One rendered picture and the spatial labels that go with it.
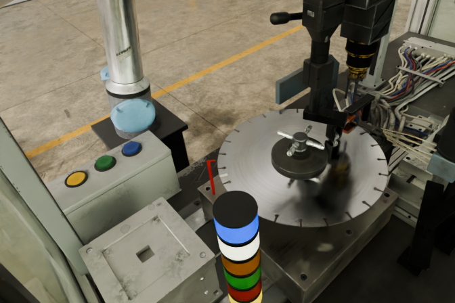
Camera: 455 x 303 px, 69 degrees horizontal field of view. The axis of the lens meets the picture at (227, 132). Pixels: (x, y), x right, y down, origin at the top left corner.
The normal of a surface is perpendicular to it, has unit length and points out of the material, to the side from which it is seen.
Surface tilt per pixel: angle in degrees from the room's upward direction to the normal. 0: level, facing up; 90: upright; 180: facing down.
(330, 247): 0
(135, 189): 90
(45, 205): 90
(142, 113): 98
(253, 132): 0
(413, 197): 90
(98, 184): 0
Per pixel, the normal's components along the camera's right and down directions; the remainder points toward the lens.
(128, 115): 0.36, 0.67
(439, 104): -0.09, -0.77
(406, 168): -0.77, 0.46
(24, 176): 0.64, 0.44
